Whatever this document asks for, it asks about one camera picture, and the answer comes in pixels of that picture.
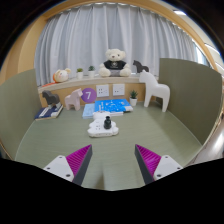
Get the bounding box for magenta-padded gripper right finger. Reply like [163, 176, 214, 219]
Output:
[134, 143, 184, 186]

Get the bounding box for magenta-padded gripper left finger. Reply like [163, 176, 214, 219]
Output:
[43, 143, 94, 187]

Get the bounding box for dark blue book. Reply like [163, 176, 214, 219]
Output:
[34, 103, 64, 121]

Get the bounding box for light blue book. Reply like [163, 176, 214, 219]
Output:
[82, 102, 96, 120]

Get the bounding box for pink horse figurine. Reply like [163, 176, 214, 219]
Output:
[64, 87, 84, 111]

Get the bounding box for green partition panel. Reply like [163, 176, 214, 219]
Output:
[157, 57, 223, 146]
[0, 68, 43, 160]

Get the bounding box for dark grey horse figurine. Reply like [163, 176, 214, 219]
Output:
[41, 90, 61, 108]

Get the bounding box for small potted plant white pot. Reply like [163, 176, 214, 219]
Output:
[128, 89, 139, 107]
[87, 65, 96, 79]
[76, 67, 84, 80]

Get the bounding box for purple round number sign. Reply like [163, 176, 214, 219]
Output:
[80, 87, 98, 104]

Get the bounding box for large white horse figurine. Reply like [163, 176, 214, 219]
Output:
[138, 69, 171, 113]

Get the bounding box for bright blue book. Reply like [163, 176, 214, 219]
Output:
[93, 98, 134, 115]

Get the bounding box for small cream orange plush toy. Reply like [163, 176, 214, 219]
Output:
[52, 67, 72, 84]

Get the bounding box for black horse figurine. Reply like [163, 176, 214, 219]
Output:
[132, 59, 150, 74]

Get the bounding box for cream teddy bear black shirt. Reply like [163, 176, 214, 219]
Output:
[98, 48, 132, 78]

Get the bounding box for grey pleated curtain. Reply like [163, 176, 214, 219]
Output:
[34, 2, 198, 87]

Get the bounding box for ceiling lights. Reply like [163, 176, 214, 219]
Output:
[172, 9, 224, 68]

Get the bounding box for white wall socket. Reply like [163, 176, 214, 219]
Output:
[112, 83, 126, 97]
[95, 84, 111, 98]

